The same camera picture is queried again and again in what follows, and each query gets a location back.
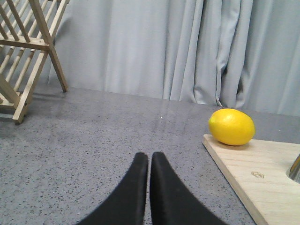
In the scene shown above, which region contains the grey curtain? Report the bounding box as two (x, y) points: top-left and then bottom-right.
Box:
(55, 0), (300, 116)

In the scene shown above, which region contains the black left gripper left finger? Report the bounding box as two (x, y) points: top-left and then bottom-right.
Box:
(78, 152), (148, 225)

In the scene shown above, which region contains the wooden cutting board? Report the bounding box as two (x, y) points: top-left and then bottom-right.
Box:
(202, 134), (300, 225)

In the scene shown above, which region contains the yellow lemon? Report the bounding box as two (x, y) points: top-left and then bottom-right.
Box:
(208, 108), (255, 146)

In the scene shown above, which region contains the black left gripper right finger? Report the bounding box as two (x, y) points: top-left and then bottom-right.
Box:
(150, 152), (225, 225)

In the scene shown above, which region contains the wooden dish rack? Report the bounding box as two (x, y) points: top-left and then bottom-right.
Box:
(0, 0), (69, 124)

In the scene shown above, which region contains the steel double jigger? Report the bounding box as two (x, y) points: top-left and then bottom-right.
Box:
(288, 154), (300, 183)

